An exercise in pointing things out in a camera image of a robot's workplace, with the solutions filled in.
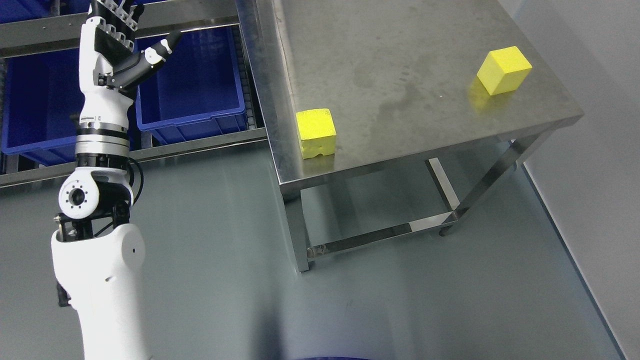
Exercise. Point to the yellow foam block far corner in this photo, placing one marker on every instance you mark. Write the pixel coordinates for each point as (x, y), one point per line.
(503, 70)

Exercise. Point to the blue bin upper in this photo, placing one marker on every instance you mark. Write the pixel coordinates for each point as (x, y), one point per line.
(23, 10)

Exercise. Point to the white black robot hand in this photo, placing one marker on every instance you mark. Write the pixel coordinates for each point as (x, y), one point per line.
(110, 67)

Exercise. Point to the blue bin lower right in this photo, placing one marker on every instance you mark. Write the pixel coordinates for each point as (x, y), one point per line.
(198, 93)

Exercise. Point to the yellow foam block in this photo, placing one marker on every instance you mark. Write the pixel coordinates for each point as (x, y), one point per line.
(316, 131)

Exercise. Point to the stainless steel table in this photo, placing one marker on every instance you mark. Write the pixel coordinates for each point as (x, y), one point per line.
(400, 80)

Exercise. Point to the blue bin lower left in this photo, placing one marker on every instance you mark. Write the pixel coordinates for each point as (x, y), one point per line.
(42, 93)

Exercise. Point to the metal shelf rack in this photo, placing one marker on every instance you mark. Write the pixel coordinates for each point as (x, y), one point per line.
(62, 32)

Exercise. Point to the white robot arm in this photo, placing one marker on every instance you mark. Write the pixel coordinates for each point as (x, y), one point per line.
(97, 252)

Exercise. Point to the blue bin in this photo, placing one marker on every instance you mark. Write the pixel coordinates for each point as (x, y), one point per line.
(23, 10)
(42, 93)
(198, 93)

